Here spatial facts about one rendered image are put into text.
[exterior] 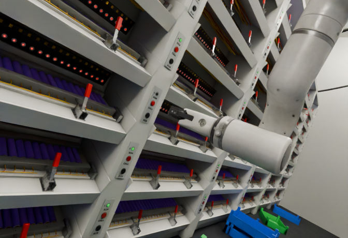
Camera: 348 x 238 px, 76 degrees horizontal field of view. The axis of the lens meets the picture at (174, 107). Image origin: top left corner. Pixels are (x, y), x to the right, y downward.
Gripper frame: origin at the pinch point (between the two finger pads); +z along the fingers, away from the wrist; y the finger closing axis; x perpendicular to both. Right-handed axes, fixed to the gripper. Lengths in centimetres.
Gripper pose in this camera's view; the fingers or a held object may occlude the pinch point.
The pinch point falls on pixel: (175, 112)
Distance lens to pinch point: 66.5
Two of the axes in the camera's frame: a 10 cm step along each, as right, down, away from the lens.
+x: 4.0, -9.2, 0.5
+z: -7.3, -2.8, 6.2
